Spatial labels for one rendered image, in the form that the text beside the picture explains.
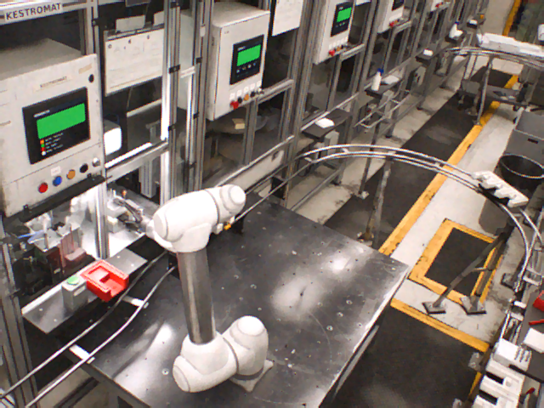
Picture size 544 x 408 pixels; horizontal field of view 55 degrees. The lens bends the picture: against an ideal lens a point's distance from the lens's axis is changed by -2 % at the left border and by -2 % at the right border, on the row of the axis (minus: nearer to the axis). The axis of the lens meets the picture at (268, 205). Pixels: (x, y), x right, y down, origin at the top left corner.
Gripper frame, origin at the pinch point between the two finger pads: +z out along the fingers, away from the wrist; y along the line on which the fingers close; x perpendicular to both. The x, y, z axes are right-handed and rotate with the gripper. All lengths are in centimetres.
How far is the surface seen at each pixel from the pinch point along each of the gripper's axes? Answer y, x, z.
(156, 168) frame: 7.6, -29.3, 3.3
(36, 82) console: 79, 46, -14
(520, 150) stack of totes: -51, -351, -142
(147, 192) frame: -5.3, -24.7, 5.3
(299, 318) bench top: -32, -25, -90
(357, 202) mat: -99, -236, -40
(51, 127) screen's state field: 64, 43, -17
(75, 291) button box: 1, 49, -27
